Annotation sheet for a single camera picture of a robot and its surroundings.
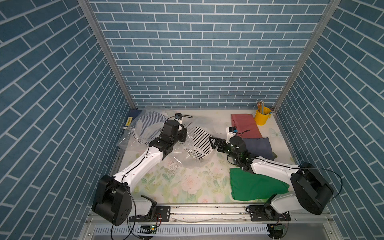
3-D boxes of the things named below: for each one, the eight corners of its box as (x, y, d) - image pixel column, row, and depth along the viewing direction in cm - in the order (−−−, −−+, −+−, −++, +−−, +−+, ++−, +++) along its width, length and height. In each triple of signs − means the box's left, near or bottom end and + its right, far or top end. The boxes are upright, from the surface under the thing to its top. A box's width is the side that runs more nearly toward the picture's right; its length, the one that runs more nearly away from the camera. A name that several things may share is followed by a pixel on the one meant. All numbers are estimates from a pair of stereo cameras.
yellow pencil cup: (255, 125, 113) (259, 116, 105) (252, 115, 119) (256, 106, 112) (268, 125, 113) (273, 116, 105) (264, 115, 119) (269, 107, 112)
